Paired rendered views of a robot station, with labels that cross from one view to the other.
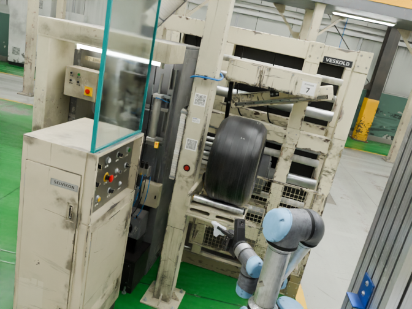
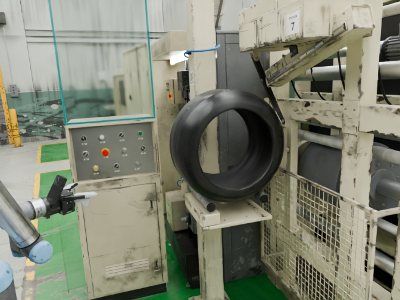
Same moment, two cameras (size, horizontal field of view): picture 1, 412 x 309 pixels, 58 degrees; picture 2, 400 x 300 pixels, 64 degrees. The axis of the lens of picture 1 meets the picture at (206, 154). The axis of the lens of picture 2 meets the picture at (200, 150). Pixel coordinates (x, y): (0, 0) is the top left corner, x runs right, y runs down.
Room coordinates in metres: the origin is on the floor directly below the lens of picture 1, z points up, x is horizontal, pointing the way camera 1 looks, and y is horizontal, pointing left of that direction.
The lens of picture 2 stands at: (1.47, -1.58, 1.50)
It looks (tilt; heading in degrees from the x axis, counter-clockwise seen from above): 12 degrees down; 63
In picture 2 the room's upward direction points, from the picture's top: 3 degrees counter-clockwise
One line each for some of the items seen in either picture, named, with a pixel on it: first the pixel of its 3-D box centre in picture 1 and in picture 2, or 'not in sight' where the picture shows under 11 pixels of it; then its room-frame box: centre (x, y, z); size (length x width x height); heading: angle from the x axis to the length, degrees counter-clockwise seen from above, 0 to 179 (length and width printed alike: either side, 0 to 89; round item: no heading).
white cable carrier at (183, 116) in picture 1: (179, 144); not in sight; (2.34, 0.18, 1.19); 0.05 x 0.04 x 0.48; 169
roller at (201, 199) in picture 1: (218, 204); (200, 196); (2.19, -0.14, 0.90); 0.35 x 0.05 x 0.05; 79
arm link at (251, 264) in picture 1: (251, 263); (16, 215); (1.36, -0.28, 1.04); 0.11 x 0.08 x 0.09; 24
